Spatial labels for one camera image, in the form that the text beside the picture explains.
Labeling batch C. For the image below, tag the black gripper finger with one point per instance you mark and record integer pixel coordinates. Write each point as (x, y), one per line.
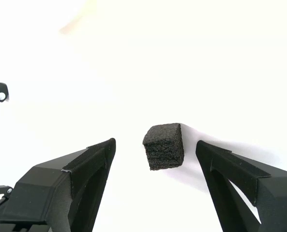
(51, 193)
(278, 205)

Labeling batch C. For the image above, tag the black foam cube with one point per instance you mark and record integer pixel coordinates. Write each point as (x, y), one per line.
(163, 147)

